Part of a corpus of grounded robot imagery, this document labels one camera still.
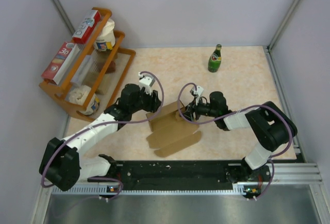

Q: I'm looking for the red white box lower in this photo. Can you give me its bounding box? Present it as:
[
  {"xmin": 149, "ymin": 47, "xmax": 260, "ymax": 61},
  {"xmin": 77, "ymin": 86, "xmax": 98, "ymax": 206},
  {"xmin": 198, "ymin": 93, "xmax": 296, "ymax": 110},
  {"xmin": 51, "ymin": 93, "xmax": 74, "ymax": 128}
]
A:
[{"xmin": 41, "ymin": 42, "xmax": 80, "ymax": 85}]

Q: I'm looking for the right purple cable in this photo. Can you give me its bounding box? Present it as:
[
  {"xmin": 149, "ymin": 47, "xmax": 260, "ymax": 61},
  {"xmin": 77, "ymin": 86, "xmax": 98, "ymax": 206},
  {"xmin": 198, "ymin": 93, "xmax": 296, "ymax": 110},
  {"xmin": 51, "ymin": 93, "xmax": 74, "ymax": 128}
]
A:
[{"xmin": 178, "ymin": 82, "xmax": 293, "ymax": 201}]

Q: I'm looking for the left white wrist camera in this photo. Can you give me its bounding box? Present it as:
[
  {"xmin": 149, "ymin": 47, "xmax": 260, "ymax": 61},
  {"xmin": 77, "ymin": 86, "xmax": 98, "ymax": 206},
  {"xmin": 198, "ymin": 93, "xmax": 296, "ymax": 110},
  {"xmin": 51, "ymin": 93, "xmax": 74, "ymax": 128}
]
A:
[{"xmin": 138, "ymin": 72, "xmax": 155, "ymax": 95}]

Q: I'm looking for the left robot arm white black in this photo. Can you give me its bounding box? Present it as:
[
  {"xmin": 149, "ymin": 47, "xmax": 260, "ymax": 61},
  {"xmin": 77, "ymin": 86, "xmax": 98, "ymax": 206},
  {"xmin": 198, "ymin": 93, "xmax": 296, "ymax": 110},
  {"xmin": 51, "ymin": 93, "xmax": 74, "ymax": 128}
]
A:
[{"xmin": 39, "ymin": 84, "xmax": 164, "ymax": 191}]

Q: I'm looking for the red white box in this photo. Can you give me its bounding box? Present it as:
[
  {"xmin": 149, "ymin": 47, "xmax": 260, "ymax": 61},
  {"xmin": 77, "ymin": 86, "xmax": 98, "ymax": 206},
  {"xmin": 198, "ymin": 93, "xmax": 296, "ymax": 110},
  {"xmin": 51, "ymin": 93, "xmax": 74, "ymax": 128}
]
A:
[
  {"xmin": 72, "ymin": 9, "xmax": 101, "ymax": 44},
  {"xmin": 41, "ymin": 42, "xmax": 80, "ymax": 85}
]

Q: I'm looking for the red white box upper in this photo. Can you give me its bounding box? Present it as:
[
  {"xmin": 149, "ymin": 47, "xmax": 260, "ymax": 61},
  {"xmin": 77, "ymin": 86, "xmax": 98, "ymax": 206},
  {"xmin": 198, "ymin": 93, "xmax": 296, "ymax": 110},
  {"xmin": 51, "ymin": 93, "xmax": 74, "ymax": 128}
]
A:
[{"xmin": 72, "ymin": 9, "xmax": 101, "ymax": 44}]

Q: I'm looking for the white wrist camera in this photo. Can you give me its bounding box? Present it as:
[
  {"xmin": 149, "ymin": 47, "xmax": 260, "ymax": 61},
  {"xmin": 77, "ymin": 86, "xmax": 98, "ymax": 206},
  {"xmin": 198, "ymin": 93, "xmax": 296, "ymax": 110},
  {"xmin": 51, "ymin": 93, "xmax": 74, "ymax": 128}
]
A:
[
  {"xmin": 190, "ymin": 85, "xmax": 204, "ymax": 105},
  {"xmin": 138, "ymin": 72, "xmax": 155, "ymax": 95}
]

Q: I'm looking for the orange wooden shelf rack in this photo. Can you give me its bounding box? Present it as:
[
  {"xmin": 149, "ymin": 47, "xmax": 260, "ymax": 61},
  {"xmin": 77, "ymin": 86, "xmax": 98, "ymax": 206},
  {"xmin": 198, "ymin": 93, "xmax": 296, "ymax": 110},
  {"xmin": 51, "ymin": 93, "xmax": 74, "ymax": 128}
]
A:
[{"xmin": 39, "ymin": 7, "xmax": 136, "ymax": 122}]

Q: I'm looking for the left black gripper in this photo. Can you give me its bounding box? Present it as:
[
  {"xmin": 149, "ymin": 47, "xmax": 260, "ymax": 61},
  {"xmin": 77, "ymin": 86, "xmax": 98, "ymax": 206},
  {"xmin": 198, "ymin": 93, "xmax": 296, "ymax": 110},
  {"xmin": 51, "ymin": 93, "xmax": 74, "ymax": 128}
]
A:
[{"xmin": 130, "ymin": 86, "xmax": 161, "ymax": 113}]

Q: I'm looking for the brown cardboard box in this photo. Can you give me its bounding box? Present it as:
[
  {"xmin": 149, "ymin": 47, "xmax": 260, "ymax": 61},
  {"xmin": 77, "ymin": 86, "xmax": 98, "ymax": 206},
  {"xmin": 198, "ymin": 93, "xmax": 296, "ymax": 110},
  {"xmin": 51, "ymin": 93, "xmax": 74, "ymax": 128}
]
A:
[{"xmin": 146, "ymin": 102, "xmax": 202, "ymax": 158}]

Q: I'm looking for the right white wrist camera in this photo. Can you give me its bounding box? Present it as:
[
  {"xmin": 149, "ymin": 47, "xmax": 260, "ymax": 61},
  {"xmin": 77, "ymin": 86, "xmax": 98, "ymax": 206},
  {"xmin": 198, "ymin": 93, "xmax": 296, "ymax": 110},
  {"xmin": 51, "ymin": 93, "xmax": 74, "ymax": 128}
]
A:
[{"xmin": 190, "ymin": 85, "xmax": 204, "ymax": 105}]

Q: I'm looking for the white paper bag lower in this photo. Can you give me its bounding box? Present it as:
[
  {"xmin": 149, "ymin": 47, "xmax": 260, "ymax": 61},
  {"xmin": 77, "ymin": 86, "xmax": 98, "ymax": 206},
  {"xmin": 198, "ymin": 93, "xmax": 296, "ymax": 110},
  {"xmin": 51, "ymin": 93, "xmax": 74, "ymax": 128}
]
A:
[{"xmin": 69, "ymin": 85, "xmax": 100, "ymax": 116}]

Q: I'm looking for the green glass bottle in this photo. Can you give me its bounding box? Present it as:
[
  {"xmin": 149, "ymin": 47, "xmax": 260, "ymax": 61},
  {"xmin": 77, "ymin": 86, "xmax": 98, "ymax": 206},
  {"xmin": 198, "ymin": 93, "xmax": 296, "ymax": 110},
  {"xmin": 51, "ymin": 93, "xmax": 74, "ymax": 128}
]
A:
[{"xmin": 208, "ymin": 44, "xmax": 222, "ymax": 73}]

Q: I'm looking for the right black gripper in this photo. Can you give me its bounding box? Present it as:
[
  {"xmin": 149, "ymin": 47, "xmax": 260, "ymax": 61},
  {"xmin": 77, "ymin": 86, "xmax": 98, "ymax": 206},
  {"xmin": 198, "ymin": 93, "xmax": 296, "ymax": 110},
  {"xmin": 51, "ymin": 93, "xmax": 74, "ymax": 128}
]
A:
[{"xmin": 179, "ymin": 96, "xmax": 218, "ymax": 122}]

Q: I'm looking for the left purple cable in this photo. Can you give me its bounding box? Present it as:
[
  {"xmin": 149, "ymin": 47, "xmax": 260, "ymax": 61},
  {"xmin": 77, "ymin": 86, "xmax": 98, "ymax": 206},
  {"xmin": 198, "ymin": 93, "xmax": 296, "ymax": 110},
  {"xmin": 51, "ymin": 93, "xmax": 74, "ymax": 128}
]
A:
[{"xmin": 40, "ymin": 71, "xmax": 166, "ymax": 199}]

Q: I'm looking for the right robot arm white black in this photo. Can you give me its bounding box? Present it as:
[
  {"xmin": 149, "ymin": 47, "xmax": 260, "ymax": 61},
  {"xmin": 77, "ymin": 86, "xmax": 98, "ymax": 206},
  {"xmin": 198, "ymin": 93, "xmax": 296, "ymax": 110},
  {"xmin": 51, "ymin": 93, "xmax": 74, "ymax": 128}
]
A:
[{"xmin": 182, "ymin": 88, "xmax": 298, "ymax": 183}]

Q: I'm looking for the white paper bag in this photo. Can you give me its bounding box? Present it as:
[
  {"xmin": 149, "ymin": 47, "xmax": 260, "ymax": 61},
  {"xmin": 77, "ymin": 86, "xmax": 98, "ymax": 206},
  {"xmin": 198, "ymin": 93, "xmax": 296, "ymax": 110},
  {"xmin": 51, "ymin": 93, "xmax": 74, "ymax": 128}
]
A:
[
  {"xmin": 93, "ymin": 19, "xmax": 116, "ymax": 51},
  {"xmin": 69, "ymin": 85, "xmax": 100, "ymax": 116}
]

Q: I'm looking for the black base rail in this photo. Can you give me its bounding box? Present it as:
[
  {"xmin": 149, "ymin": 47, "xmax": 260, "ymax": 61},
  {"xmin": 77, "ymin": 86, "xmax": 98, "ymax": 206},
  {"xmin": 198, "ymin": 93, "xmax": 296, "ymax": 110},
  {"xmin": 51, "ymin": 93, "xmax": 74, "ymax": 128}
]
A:
[{"xmin": 89, "ymin": 160, "xmax": 271, "ymax": 191}]

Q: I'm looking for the purple cable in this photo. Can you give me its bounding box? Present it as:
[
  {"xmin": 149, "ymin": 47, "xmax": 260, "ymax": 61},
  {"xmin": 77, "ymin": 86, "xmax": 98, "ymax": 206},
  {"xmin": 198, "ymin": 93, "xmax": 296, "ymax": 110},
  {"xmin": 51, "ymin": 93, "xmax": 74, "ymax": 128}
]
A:
[
  {"xmin": 178, "ymin": 82, "xmax": 293, "ymax": 201},
  {"xmin": 40, "ymin": 71, "xmax": 166, "ymax": 199}
]

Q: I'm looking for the white paper bag upper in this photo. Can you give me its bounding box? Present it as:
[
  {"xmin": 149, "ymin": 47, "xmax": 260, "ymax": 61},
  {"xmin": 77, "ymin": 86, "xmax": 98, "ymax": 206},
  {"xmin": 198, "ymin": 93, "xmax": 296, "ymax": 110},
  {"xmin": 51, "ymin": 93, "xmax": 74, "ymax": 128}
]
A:
[{"xmin": 93, "ymin": 19, "xmax": 116, "ymax": 51}]

